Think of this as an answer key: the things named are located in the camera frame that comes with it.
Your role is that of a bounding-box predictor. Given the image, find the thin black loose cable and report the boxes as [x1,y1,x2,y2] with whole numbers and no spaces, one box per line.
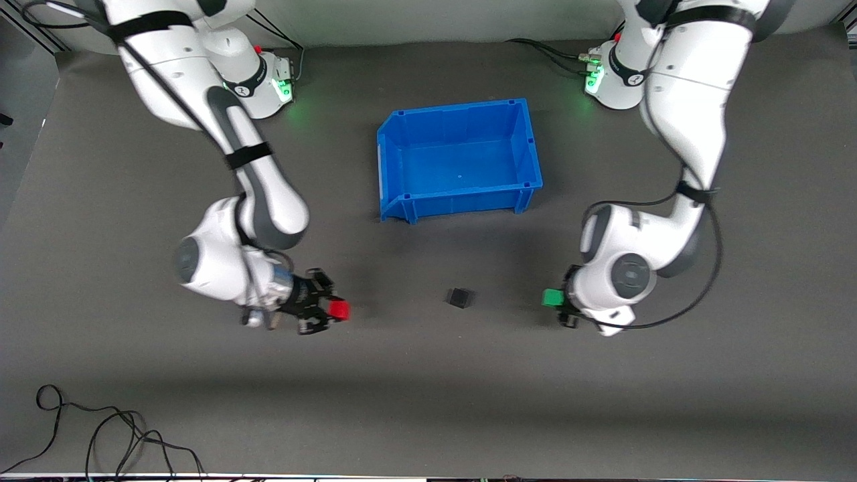
[0,385,205,479]

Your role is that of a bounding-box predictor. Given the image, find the blue plastic bin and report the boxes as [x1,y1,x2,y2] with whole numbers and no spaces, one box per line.
[376,98,544,224]

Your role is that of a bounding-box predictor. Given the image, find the black left base cables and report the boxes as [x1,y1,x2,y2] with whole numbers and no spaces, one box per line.
[503,37,597,76]

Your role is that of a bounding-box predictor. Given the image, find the black base cables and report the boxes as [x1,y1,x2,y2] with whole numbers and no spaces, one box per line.
[253,10,307,84]
[503,37,597,76]

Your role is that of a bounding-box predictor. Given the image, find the dark grey table mat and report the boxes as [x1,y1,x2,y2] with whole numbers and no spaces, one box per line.
[0,23,857,477]

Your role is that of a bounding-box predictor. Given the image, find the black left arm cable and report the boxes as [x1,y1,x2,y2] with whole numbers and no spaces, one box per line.
[581,181,725,332]

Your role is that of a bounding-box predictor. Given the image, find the black right base cables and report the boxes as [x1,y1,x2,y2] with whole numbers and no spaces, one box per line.
[253,10,307,84]

